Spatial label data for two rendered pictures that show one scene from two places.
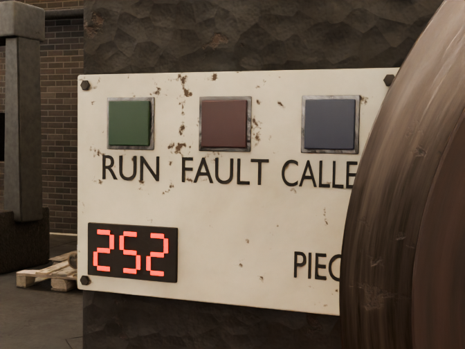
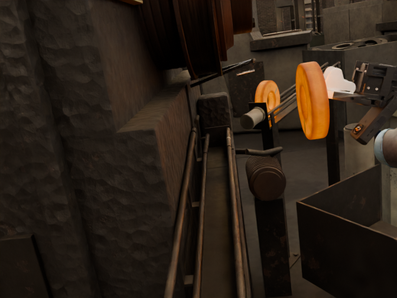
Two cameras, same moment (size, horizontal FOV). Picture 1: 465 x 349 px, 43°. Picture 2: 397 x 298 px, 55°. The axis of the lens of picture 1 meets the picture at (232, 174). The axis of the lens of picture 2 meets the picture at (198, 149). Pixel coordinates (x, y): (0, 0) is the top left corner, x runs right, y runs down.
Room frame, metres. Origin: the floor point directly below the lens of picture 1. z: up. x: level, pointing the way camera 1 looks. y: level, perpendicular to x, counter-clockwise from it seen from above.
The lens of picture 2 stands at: (0.51, 0.68, 0.98)
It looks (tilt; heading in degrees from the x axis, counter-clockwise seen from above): 16 degrees down; 258
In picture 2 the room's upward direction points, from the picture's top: 9 degrees counter-clockwise
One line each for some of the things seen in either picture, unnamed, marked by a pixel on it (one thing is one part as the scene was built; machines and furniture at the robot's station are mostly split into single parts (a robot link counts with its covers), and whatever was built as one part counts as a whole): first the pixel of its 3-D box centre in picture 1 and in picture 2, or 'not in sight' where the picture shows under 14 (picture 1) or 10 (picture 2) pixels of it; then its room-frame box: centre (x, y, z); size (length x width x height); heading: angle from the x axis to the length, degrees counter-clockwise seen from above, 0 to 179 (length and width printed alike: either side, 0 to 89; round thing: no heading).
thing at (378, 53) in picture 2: not in sight; (371, 82); (-1.71, -2.24, 0.39); 1.03 x 0.83 x 0.77; 178
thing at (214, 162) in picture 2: not in sight; (219, 156); (0.25, -0.31, 0.66); 0.19 x 0.07 x 0.01; 73
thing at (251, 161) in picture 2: not in sight; (269, 223); (0.02, -0.56, 0.27); 0.22 x 0.13 x 0.53; 73
